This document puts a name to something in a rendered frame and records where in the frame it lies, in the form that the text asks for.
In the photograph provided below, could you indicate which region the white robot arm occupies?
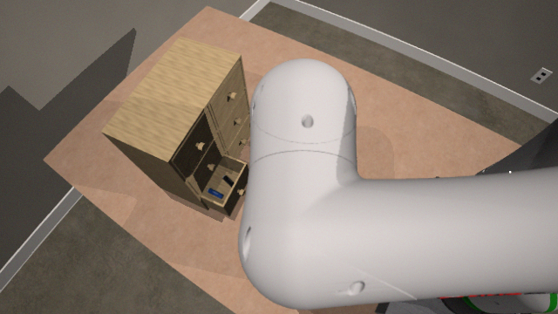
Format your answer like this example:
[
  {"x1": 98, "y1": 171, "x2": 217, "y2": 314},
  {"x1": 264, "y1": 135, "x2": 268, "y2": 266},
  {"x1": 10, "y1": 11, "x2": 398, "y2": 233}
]
[{"x1": 238, "y1": 58, "x2": 558, "y2": 314}]

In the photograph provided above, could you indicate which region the blue aa battery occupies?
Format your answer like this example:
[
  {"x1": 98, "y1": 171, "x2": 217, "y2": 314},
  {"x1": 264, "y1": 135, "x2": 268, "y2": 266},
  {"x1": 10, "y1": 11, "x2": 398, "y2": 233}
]
[{"x1": 207, "y1": 188, "x2": 224, "y2": 199}]

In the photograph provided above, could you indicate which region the small wooden chest of drawers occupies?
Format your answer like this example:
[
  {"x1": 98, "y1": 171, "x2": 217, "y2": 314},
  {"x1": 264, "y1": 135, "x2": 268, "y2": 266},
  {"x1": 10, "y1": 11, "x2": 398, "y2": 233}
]
[{"x1": 101, "y1": 37, "x2": 249, "y2": 210}]

